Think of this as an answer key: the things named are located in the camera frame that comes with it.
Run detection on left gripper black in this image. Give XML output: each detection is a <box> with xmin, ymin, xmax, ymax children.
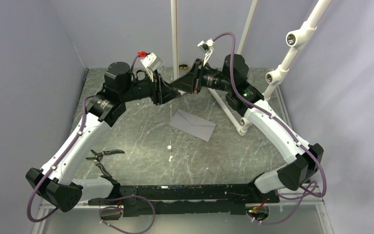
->
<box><xmin>120</xmin><ymin>68</ymin><xmax>181</xmax><ymax>105</ymax></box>

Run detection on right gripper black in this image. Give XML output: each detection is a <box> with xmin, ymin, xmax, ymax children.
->
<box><xmin>170</xmin><ymin>59</ymin><xmax>233</xmax><ymax>94</ymax></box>

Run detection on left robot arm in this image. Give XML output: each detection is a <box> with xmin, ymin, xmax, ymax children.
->
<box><xmin>26</xmin><ymin>62</ymin><xmax>181</xmax><ymax>212</ymax></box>

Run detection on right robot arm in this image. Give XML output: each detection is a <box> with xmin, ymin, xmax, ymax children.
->
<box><xmin>170</xmin><ymin>54</ymin><xmax>324</xmax><ymax>202</ymax></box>

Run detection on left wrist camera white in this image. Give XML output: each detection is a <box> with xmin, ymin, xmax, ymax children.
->
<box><xmin>137</xmin><ymin>51</ymin><xmax>162</xmax><ymax>81</ymax></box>

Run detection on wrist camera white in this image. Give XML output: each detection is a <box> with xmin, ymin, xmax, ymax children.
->
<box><xmin>137</xmin><ymin>51</ymin><xmax>162</xmax><ymax>81</ymax></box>
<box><xmin>197</xmin><ymin>39</ymin><xmax>214</xmax><ymax>66</ymax></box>

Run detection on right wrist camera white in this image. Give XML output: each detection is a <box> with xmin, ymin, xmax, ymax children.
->
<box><xmin>197</xmin><ymin>39</ymin><xmax>214</xmax><ymax>66</ymax></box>

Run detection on black handled pliers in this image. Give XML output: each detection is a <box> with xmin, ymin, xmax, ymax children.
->
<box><xmin>86</xmin><ymin>149</ymin><xmax>125</xmax><ymax>178</ymax></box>

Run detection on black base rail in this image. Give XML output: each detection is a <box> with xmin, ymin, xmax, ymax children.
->
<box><xmin>88</xmin><ymin>183</ymin><xmax>280</xmax><ymax>221</ymax></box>

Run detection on white pvc pipe frame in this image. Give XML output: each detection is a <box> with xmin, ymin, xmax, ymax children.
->
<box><xmin>170</xmin><ymin>0</ymin><xmax>317</xmax><ymax>136</ymax></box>

